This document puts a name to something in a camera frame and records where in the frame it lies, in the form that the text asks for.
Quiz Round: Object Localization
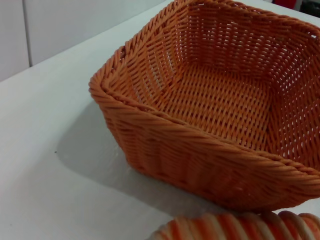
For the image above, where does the orange white striped bread toy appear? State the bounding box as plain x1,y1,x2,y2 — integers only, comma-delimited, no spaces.
149,210,320,240

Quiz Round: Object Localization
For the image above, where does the orange woven rectangular basket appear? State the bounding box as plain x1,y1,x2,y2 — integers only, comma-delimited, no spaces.
88,0,320,212

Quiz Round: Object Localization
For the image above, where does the dark red background object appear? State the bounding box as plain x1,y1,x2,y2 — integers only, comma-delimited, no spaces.
287,0,320,14

